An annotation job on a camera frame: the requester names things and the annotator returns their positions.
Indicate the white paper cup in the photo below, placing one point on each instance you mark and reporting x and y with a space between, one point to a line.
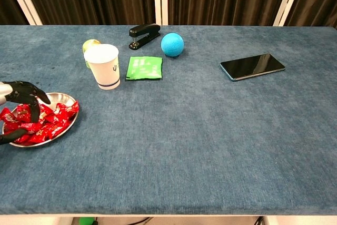
105 72

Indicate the blue ball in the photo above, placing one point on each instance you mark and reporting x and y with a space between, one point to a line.
172 44

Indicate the yellow-green round fruit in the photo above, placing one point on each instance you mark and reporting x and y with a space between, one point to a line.
89 44

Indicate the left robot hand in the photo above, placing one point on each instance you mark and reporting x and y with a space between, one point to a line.
23 92

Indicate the round metal plate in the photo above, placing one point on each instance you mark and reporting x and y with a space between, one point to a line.
56 98

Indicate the red candy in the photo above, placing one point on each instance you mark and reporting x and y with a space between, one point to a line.
8 115
72 110
56 119
39 136
61 107
22 140
23 113
45 109
56 130
33 127

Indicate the blue table cloth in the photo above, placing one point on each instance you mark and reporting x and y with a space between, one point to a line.
184 130

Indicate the bright green object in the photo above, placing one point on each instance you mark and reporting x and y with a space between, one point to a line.
87 221

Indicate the black smartphone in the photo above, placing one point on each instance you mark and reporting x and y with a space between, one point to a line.
251 67

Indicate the green sachet packet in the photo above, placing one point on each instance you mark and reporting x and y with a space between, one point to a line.
143 68

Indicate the black stapler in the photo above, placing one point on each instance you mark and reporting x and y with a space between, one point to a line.
144 31

